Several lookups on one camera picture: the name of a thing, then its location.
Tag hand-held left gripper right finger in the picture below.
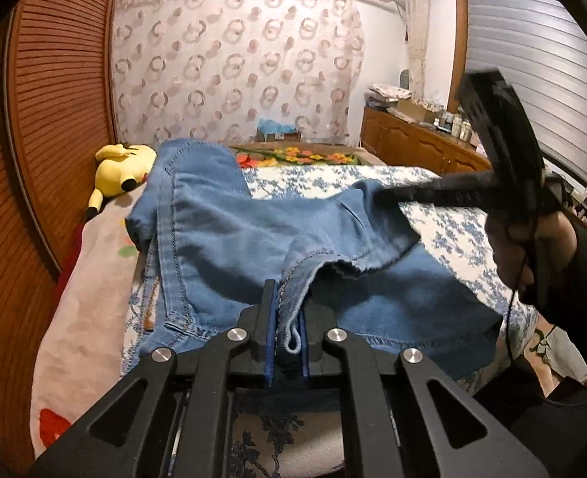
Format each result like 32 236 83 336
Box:
298 306 550 478

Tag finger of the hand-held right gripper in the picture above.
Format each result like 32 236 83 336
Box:
373 172 496 210

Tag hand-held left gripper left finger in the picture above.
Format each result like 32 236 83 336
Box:
29 279 279 478

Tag blue denim pants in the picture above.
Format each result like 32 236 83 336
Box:
124 138 503 394

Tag person's right forearm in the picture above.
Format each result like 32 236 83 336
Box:
520 216 587 384

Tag person's right hand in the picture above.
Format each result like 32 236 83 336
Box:
483 209 580 306

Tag blue and white floral sheet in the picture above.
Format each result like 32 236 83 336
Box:
119 164 543 478

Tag group of small bottles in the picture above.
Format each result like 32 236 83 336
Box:
435 110 474 143

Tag wooden sideboard cabinet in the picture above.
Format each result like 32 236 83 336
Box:
360 106 493 176

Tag grey window shutter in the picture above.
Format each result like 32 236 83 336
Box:
460 0 587 187

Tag open cardboard box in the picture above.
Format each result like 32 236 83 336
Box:
397 98 436 123

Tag stack of printed cloths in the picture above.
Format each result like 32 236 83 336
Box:
366 82 414 105

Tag cardboard box with blue contents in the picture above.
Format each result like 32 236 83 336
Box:
255 118 301 144

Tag yellow plush toy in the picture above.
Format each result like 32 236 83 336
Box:
85 143 157 222

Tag circle-patterned sheer curtain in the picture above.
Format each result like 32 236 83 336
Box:
112 0 366 147

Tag person's dark clothing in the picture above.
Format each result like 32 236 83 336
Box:
493 353 587 478

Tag wooden louvered wardrobe door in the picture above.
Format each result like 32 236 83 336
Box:
0 0 122 459

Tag wrapped wall pipe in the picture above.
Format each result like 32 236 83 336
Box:
404 0 429 95

